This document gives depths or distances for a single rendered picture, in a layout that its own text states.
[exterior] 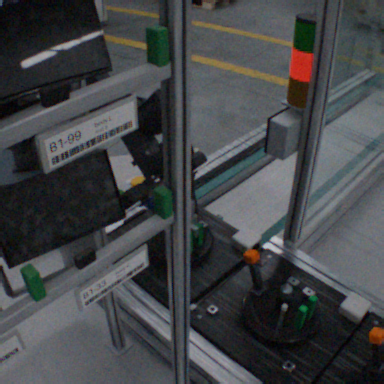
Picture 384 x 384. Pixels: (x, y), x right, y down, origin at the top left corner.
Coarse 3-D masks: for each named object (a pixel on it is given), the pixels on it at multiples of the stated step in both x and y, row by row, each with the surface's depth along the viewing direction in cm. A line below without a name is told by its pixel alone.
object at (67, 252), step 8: (80, 240) 64; (88, 240) 60; (96, 240) 58; (64, 248) 77; (72, 248) 71; (80, 248) 66; (96, 248) 58; (64, 256) 80; (72, 256) 74; (72, 264) 76; (0, 272) 56; (56, 272) 74; (0, 280) 70; (8, 280) 52; (48, 280) 54; (8, 288) 52; (24, 288) 60; (8, 296) 67; (16, 296) 52
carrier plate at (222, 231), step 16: (128, 224) 95; (208, 224) 95; (224, 224) 95; (112, 240) 91; (224, 240) 91; (208, 256) 88; (224, 256) 88; (240, 256) 88; (144, 272) 84; (160, 272) 84; (192, 272) 84; (208, 272) 84; (224, 272) 84; (144, 288) 82; (160, 288) 81; (192, 288) 81; (208, 288) 82
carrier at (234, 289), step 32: (224, 288) 81; (288, 288) 71; (320, 288) 81; (192, 320) 76; (224, 320) 76; (256, 320) 73; (288, 320) 73; (320, 320) 75; (352, 320) 75; (224, 352) 71; (256, 352) 70; (288, 352) 70; (320, 352) 70
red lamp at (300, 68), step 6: (294, 54) 70; (300, 54) 69; (306, 54) 69; (312, 54) 69; (294, 60) 71; (300, 60) 70; (306, 60) 70; (294, 66) 71; (300, 66) 71; (306, 66) 70; (294, 72) 72; (300, 72) 71; (306, 72) 71; (294, 78) 73; (300, 78) 72; (306, 78) 71
